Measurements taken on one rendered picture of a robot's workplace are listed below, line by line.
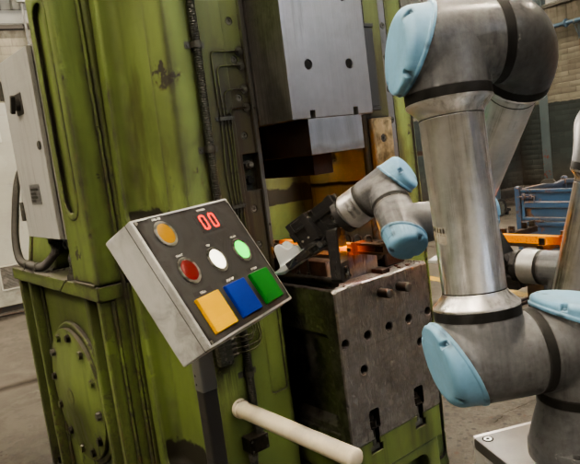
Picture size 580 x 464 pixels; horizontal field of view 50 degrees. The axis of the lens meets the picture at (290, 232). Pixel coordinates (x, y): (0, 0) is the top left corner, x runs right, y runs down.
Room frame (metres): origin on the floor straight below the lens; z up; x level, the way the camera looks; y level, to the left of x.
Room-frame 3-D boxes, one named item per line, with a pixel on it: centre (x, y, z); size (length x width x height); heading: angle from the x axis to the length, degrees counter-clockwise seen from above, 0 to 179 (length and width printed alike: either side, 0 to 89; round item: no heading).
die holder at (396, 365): (1.92, -0.07, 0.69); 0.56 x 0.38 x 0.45; 38
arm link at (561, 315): (0.83, -0.37, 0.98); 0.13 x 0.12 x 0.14; 97
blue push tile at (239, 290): (1.25, 0.12, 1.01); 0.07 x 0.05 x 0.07; 153
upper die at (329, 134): (1.88, -0.03, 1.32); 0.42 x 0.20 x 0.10; 38
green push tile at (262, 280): (1.34, 0.07, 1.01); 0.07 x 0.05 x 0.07; 153
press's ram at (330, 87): (1.91, -0.07, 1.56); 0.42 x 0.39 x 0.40; 38
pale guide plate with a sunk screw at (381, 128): (2.01, -0.33, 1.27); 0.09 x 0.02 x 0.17; 128
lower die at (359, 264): (1.88, -0.03, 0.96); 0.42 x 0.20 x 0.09; 38
